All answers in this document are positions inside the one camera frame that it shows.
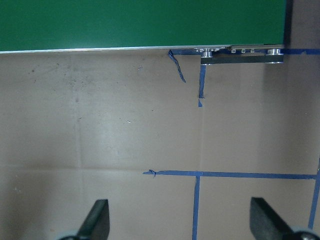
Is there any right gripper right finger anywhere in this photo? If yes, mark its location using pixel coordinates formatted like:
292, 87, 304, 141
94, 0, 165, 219
249, 197, 298, 240

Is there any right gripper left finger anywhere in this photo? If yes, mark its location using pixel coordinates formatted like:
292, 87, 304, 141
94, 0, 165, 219
75, 199, 110, 240

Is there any green conveyor belt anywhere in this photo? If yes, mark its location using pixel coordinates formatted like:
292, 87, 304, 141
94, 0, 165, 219
0, 0, 287, 54

